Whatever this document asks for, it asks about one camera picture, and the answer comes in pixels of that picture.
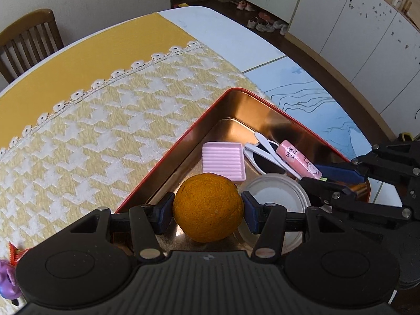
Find red tin box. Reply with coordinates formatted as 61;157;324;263
115;87;371;256

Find pink ribbed tray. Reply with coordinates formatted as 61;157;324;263
202;142;246;182

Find yellow houndstooth table runner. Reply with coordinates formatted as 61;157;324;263
0;12;273;306

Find purple toy figure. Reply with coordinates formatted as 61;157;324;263
0;259;21;300

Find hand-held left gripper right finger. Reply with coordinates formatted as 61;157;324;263
241;192;356;257

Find pink tube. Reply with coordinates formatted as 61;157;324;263
276;139;325;182

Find row of shoes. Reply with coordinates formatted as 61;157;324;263
236;0;291;36

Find round metal tin lid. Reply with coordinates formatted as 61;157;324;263
238;173;311;255

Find orange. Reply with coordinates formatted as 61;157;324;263
173;173;245;243

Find white sunglasses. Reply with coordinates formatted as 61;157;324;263
244;133;302;179

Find wooden chair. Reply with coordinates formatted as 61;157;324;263
0;9;64;84

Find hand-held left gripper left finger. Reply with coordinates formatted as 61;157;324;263
64;191;176;263

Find white wall cabinet unit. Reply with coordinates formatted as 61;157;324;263
285;0;420;115

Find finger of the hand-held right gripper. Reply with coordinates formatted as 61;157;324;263
300;176;411;227
317;140;420;184

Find red candy wrapper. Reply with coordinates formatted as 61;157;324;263
8;241;32;265

